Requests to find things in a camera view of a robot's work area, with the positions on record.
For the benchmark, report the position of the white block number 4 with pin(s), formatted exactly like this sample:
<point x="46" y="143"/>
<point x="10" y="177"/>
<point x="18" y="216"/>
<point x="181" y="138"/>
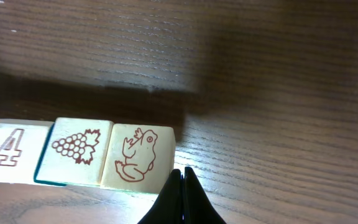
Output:
<point x="21" y="144"/>

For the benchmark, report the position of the white block with green edge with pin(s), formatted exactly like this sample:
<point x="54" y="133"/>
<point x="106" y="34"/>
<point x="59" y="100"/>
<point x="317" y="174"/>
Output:
<point x="140" y="158"/>

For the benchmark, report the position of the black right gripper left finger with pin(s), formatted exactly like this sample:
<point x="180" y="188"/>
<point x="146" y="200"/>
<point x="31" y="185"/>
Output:
<point x="167" y="207"/>

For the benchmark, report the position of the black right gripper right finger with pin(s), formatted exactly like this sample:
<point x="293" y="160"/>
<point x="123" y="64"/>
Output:
<point x="197" y="209"/>

